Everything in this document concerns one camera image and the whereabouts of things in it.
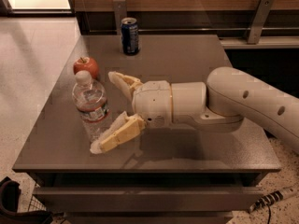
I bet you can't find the blue soda can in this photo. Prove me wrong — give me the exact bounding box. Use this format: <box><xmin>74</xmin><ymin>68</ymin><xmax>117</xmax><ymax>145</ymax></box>
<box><xmin>121</xmin><ymin>17</ymin><xmax>139</xmax><ymax>55</ymax></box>

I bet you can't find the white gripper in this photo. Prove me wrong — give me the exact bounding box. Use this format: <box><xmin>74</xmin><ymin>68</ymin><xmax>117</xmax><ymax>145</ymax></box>
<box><xmin>90</xmin><ymin>71</ymin><xmax>172</xmax><ymax>154</ymax></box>

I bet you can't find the clear plastic water bottle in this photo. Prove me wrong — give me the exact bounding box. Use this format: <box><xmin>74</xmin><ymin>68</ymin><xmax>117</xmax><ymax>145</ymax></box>
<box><xmin>72</xmin><ymin>70</ymin><xmax>111</xmax><ymax>142</ymax></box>

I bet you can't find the grey cabinet drawer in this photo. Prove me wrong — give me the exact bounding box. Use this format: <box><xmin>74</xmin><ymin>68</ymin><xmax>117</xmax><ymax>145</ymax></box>
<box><xmin>34</xmin><ymin>187</ymin><xmax>262</xmax><ymax>212</ymax></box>

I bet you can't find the striped cable sleeve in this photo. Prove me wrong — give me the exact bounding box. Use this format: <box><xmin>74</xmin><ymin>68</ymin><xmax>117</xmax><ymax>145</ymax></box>
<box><xmin>248</xmin><ymin>184</ymin><xmax>299</xmax><ymax>214</ymax></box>

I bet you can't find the metal bracket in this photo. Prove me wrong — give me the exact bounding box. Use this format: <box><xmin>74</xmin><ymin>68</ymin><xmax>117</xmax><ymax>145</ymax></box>
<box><xmin>113</xmin><ymin>0</ymin><xmax>127</xmax><ymax>35</ymax></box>
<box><xmin>247</xmin><ymin>0</ymin><xmax>275</xmax><ymax>45</ymax></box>

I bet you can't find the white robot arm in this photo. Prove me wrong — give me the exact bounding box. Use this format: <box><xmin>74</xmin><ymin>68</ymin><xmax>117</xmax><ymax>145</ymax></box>
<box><xmin>91</xmin><ymin>67</ymin><xmax>299</xmax><ymax>154</ymax></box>

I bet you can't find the left metal bracket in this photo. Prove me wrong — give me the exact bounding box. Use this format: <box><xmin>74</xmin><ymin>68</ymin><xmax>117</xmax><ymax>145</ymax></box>
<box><xmin>113</xmin><ymin>0</ymin><xmax>127</xmax><ymax>35</ymax></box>

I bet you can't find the right metal bracket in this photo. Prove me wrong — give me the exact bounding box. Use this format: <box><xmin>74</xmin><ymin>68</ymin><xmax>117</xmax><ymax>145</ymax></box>
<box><xmin>247</xmin><ymin>0</ymin><xmax>275</xmax><ymax>45</ymax></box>

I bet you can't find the wire basket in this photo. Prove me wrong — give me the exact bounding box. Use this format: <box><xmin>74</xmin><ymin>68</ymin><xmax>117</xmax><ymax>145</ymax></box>
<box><xmin>27</xmin><ymin>194</ymin><xmax>47</xmax><ymax>211</ymax></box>

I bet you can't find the red apple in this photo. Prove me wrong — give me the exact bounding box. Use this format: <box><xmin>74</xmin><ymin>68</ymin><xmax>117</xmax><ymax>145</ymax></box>
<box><xmin>73</xmin><ymin>57</ymin><xmax>99</xmax><ymax>79</ymax></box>

